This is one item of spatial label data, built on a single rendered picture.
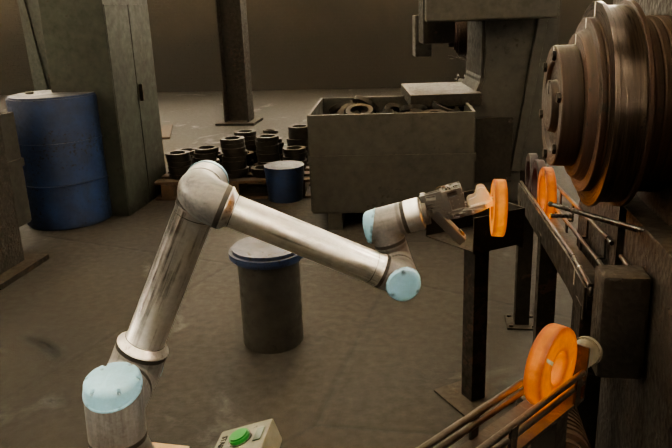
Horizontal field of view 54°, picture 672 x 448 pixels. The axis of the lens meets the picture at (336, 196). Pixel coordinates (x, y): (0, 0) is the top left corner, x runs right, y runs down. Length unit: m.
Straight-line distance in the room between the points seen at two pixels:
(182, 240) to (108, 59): 2.98
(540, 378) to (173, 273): 1.03
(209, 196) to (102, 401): 0.59
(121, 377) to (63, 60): 3.26
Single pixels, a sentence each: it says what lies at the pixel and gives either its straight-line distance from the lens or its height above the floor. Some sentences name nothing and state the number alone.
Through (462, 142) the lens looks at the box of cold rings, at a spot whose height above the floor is 0.55.
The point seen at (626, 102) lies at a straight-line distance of 1.44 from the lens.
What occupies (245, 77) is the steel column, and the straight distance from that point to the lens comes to 8.34.
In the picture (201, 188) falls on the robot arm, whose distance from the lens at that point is 1.64.
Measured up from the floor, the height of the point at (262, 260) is 0.42.
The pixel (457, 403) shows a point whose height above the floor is 0.01.
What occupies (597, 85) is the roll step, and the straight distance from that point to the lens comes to 1.49.
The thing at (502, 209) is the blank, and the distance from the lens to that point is 1.74.
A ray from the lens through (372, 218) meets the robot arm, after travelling 1.79.
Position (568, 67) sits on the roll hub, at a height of 1.21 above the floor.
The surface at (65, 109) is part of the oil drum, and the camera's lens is 4.58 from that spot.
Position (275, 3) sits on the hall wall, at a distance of 11.93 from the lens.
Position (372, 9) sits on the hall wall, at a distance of 11.65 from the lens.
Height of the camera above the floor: 1.35
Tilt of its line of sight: 16 degrees down
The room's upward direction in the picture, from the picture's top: 2 degrees counter-clockwise
